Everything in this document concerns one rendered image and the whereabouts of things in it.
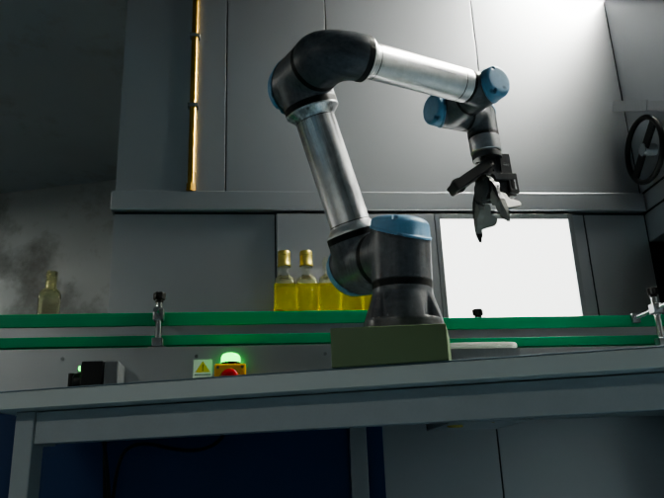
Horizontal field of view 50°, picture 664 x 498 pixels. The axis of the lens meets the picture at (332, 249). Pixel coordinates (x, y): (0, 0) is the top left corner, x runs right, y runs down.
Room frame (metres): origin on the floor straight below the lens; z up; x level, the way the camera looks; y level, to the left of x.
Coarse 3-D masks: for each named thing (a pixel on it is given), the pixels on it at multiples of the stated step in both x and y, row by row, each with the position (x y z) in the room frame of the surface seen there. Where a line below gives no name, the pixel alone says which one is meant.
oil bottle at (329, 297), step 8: (320, 280) 1.82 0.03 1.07; (328, 280) 1.82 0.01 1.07; (320, 288) 1.82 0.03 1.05; (328, 288) 1.82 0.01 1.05; (320, 296) 1.82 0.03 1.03; (328, 296) 1.82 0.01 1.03; (336, 296) 1.82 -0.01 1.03; (320, 304) 1.82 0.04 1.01; (328, 304) 1.82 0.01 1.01; (336, 304) 1.82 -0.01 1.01
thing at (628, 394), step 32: (480, 384) 1.26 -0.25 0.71; (512, 384) 1.25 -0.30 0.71; (544, 384) 1.24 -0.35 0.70; (576, 384) 1.23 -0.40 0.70; (608, 384) 1.22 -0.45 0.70; (640, 384) 1.21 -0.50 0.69; (32, 416) 1.40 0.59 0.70; (64, 416) 1.40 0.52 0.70; (96, 416) 1.38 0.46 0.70; (128, 416) 1.37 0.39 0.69; (160, 416) 1.36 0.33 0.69; (192, 416) 1.35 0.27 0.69; (224, 416) 1.34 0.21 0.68; (256, 416) 1.33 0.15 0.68; (288, 416) 1.32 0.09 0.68; (320, 416) 1.31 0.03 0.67; (352, 416) 1.30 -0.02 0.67; (384, 416) 1.29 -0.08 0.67; (416, 416) 1.28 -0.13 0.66; (448, 416) 1.27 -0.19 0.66; (480, 416) 1.26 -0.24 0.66; (512, 416) 1.25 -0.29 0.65; (544, 416) 1.25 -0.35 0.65; (32, 448) 1.40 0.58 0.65; (32, 480) 1.41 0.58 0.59
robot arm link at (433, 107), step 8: (432, 96) 1.50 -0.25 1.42; (432, 104) 1.50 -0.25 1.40; (440, 104) 1.48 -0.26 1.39; (448, 104) 1.48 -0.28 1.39; (456, 104) 1.46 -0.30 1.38; (424, 112) 1.53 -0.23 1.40; (432, 112) 1.50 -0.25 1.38; (440, 112) 1.49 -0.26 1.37; (448, 112) 1.49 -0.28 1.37; (456, 112) 1.48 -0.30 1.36; (432, 120) 1.51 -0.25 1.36; (440, 120) 1.50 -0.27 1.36; (448, 120) 1.51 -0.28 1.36; (456, 120) 1.50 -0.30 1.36; (464, 120) 1.50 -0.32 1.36; (472, 120) 1.54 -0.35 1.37; (456, 128) 1.55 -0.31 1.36; (464, 128) 1.56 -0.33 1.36
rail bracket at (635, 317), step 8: (648, 288) 1.79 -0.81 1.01; (656, 288) 1.78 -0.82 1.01; (656, 296) 1.79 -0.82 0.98; (656, 304) 1.78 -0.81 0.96; (648, 312) 1.82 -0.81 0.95; (656, 312) 1.78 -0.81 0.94; (632, 320) 1.89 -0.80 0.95; (640, 320) 1.89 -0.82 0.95; (656, 320) 1.79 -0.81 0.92; (656, 328) 1.79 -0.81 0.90; (656, 344) 1.80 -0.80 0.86
